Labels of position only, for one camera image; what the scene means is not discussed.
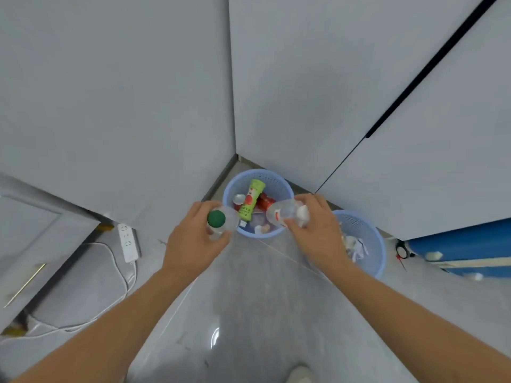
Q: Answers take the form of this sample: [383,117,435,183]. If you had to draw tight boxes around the white power strip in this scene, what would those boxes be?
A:
[117,223,140,264]

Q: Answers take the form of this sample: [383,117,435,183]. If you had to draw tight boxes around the clear bottle with green cap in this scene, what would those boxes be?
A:
[206,206,240,242]

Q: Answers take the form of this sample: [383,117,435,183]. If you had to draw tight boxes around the grey low cabinet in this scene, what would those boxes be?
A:
[0,173,101,334]

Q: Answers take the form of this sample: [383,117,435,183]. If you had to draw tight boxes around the crumpled white paper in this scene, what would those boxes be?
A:
[340,231,369,263]

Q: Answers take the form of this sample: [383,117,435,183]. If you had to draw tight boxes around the blue basket with bottles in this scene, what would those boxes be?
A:
[222,168,295,239]

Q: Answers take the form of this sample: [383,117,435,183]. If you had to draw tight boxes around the white power cable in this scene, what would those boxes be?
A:
[0,242,139,344]

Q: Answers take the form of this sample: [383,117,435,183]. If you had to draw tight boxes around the person's left forearm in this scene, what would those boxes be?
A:
[10,266,198,383]

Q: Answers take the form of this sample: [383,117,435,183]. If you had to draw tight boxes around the gold cabinet handle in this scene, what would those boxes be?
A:
[3,263,47,309]

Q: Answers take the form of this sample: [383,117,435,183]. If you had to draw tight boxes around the clear bottle with white cap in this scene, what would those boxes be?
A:
[265,198,311,229]

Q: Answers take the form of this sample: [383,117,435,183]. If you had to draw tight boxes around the person's right forearm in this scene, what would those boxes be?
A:
[321,257,511,383]

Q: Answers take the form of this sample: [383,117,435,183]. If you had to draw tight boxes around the person's right hand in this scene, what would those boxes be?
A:
[283,193,354,272]

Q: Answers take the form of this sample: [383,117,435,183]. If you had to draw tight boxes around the grey tall cabinet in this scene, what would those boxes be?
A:
[228,0,511,242]

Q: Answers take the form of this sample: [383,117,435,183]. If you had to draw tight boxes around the person's white shoe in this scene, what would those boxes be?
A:
[286,364,316,383]

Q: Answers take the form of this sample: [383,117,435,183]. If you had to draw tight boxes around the blue basket with paper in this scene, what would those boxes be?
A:
[319,210,387,280]

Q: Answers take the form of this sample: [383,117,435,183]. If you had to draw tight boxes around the green tube container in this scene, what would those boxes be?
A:
[238,179,266,222]

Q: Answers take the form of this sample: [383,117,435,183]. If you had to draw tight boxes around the blue storage box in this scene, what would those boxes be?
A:
[406,218,511,280]

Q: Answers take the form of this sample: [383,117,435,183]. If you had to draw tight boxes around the person's left hand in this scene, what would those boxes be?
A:
[162,200,233,281]

